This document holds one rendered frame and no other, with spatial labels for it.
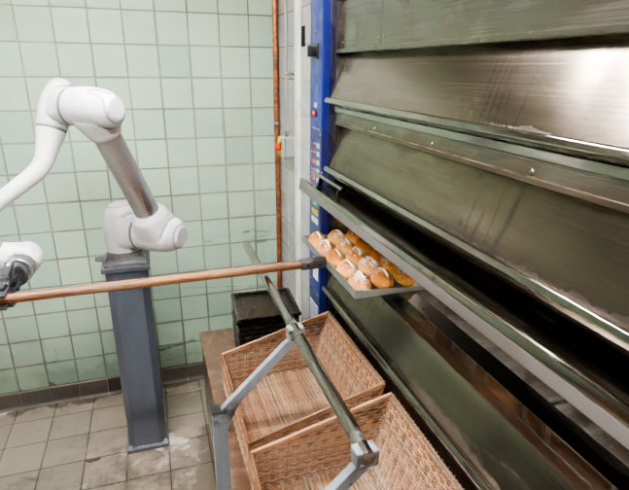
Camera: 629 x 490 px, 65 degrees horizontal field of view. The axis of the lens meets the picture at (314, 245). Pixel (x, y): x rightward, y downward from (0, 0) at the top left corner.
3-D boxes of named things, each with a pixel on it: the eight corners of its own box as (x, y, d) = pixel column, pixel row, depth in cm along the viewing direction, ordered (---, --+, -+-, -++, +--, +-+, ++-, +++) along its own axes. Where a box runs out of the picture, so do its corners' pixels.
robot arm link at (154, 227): (157, 230, 231) (197, 236, 224) (138, 256, 221) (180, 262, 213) (75, 77, 176) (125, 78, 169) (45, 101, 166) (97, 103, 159)
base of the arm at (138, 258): (96, 256, 233) (95, 244, 231) (147, 251, 239) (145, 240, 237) (93, 270, 217) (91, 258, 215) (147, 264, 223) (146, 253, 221)
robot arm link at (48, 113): (23, 121, 174) (53, 122, 169) (34, 71, 175) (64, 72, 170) (54, 133, 186) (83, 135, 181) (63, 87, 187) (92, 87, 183)
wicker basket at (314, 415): (329, 364, 224) (330, 308, 215) (384, 449, 174) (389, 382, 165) (220, 384, 210) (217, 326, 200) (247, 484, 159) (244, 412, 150)
